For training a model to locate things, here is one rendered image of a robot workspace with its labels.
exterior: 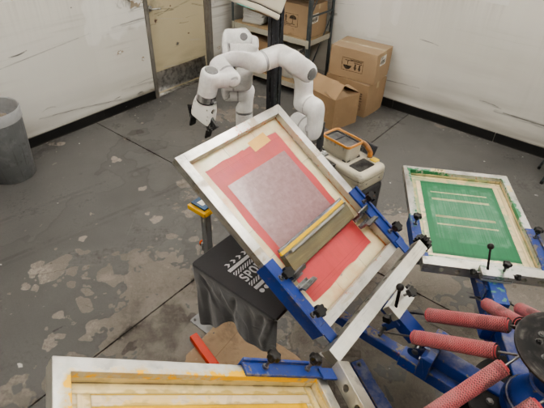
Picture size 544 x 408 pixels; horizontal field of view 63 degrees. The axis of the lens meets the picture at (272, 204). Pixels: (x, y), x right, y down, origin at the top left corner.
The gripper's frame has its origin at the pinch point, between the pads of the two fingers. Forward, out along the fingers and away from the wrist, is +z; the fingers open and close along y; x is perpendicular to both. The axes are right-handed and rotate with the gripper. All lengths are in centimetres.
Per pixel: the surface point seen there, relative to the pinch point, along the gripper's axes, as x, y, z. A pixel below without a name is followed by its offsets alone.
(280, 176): -6.2, -39.3, -1.8
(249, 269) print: 8, -48, 42
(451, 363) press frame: 2, -130, 10
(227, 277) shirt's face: 18, -45, 43
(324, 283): 12, -80, 9
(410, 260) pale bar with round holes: -21, -98, 5
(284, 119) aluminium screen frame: -25.7, -22.4, -10.0
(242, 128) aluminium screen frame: -4.1, -17.3, -11.3
